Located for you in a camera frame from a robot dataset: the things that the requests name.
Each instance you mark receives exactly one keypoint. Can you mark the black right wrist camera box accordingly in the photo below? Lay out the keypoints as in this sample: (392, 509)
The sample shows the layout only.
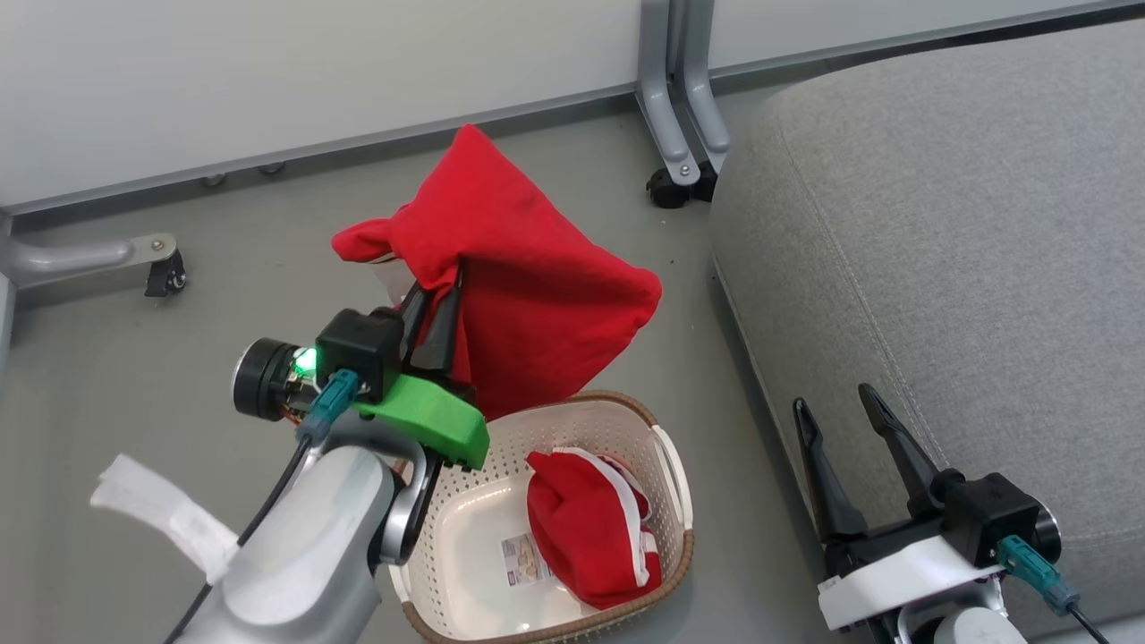
(988, 514)

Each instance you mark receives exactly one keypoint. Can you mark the grey upright table leg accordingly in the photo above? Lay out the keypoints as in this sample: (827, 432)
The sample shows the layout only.
(702, 89)
(660, 98)

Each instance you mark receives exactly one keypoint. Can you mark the red garment with white stripes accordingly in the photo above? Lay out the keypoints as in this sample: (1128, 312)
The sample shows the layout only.
(528, 286)

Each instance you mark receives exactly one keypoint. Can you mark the cream perforated laundry basket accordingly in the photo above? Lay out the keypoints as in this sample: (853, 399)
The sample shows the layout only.
(474, 501)

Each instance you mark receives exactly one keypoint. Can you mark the grey fabric sofa cushion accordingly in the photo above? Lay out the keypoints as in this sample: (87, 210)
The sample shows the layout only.
(966, 250)

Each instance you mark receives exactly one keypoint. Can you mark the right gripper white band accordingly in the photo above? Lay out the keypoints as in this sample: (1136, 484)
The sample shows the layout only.
(903, 568)

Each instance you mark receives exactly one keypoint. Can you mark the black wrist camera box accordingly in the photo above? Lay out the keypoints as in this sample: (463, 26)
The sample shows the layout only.
(988, 514)
(360, 349)

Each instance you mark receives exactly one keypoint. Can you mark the black caster wheel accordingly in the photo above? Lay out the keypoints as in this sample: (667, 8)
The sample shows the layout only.
(673, 190)
(165, 277)

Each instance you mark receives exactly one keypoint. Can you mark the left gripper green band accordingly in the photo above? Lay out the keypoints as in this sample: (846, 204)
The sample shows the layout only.
(438, 420)

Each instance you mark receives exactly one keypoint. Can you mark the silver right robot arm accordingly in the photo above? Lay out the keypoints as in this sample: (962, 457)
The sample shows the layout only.
(962, 626)

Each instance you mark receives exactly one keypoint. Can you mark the paper label sticker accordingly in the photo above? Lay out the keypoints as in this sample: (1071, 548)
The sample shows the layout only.
(524, 559)

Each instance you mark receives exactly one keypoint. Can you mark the white cloth strip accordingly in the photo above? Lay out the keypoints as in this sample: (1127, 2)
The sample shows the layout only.
(170, 519)

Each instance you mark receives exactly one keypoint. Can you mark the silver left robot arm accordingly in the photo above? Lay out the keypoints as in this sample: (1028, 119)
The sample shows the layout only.
(304, 546)

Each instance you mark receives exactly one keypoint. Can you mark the red garment with white collar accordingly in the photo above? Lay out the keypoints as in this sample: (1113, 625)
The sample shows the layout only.
(581, 528)

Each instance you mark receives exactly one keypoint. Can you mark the grey horizontal table leg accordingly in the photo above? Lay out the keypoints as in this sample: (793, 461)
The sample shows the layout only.
(63, 258)

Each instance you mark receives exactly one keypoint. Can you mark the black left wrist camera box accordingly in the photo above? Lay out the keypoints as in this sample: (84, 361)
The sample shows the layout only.
(360, 349)

